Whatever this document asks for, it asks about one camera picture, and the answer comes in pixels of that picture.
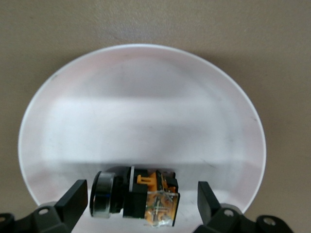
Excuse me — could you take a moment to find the orange push-button switch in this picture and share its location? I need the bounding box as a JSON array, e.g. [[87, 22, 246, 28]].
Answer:
[[89, 166, 181, 228]]

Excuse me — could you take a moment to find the pink round plate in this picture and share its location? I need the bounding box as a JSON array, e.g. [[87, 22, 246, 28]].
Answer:
[[18, 43, 267, 220]]

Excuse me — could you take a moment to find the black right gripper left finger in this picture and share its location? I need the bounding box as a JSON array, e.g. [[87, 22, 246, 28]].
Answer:
[[0, 179, 88, 233]]

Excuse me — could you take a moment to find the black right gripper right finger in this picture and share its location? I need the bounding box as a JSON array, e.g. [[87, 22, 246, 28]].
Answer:
[[194, 181, 298, 233]]

